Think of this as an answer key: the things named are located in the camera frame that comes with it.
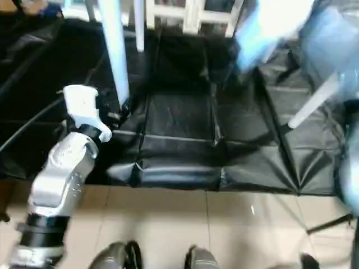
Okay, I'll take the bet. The black work mat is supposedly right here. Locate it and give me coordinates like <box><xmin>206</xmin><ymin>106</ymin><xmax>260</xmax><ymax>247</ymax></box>
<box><xmin>0</xmin><ymin>14</ymin><xmax>359</xmax><ymax>197</ymax></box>

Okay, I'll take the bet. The silver robot right leg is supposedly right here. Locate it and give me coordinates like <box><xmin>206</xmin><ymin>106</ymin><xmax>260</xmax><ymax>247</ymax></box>
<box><xmin>185</xmin><ymin>245</ymin><xmax>223</xmax><ymax>269</ymax></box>

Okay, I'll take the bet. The white plastic table leg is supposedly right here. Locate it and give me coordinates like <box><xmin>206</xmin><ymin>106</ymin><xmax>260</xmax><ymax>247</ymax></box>
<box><xmin>134</xmin><ymin>0</ymin><xmax>146</xmax><ymax>53</ymax></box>
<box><xmin>98</xmin><ymin>0</ymin><xmax>131</xmax><ymax>114</ymax></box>
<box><xmin>286</xmin><ymin>73</ymin><xmax>344</xmax><ymax>131</ymax></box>

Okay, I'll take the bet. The white glass door cabinet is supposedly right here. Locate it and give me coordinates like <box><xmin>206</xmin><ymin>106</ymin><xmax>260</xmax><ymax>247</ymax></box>
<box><xmin>145</xmin><ymin>0</ymin><xmax>247</xmax><ymax>38</ymax></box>

